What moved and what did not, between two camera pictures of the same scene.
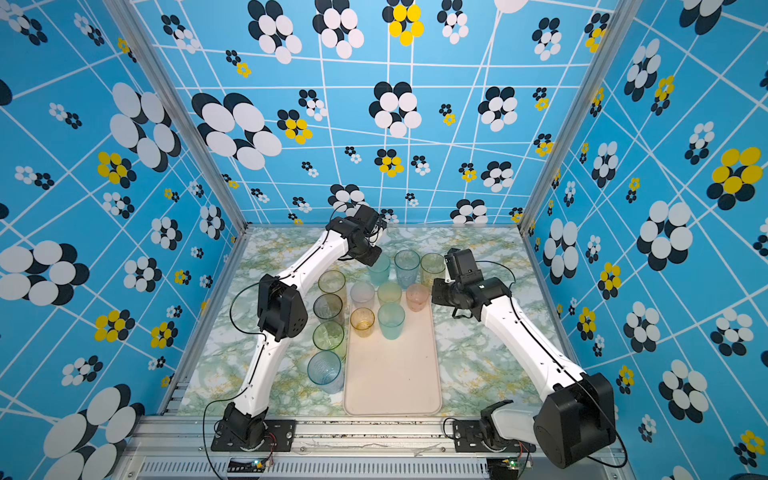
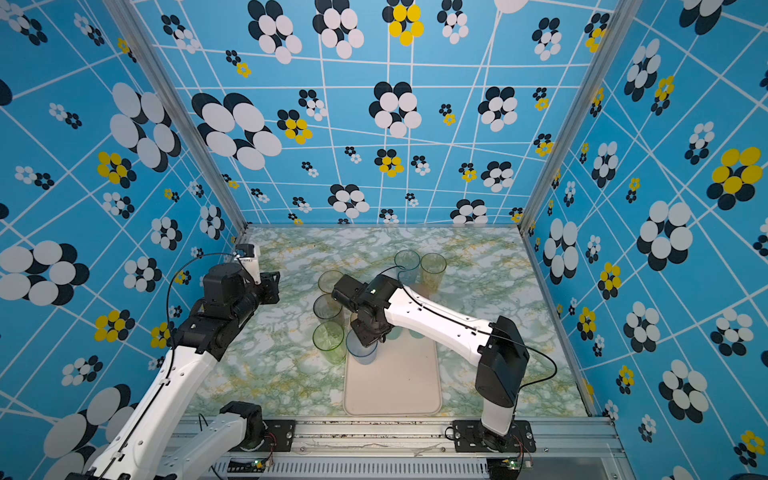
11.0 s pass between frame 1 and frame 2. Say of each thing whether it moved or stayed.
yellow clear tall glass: stayed
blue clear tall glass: stayed
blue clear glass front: moved
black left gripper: moved
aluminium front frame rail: stayed
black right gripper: moved
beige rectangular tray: stayed
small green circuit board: stayed
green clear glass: stayed
